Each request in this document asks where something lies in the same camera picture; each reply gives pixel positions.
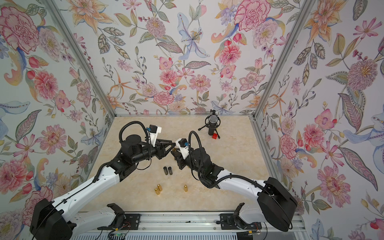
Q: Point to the black lipstick left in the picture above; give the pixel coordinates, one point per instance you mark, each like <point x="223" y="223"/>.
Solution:
<point x="165" y="170"/>

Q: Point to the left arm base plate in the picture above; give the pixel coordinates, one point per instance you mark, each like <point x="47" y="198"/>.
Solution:
<point x="128" y="222"/>

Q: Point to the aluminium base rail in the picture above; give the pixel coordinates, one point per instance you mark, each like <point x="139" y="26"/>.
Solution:
<point x="194" y="225"/>

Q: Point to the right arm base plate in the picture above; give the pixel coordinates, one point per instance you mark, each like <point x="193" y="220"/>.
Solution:
<point x="232" y="222"/>

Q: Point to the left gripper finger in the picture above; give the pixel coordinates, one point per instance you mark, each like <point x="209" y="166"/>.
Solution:
<point x="166" y="143"/>
<point x="166" y="152"/>

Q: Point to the black microphone on tripod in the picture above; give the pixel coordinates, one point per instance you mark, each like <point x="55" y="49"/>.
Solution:
<point x="212" y="122"/>

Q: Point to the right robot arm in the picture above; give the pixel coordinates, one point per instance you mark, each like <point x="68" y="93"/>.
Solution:
<point x="272" y="201"/>

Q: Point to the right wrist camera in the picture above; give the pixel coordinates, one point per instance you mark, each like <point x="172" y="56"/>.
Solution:
<point x="183" y="146"/>

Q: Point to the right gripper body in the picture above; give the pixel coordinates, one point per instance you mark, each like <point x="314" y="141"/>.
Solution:
<point x="184" y="163"/>

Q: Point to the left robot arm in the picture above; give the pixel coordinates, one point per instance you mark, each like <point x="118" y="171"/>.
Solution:
<point x="61" y="219"/>

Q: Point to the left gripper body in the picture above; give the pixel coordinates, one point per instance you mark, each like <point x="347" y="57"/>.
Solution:
<point x="155" y="152"/>

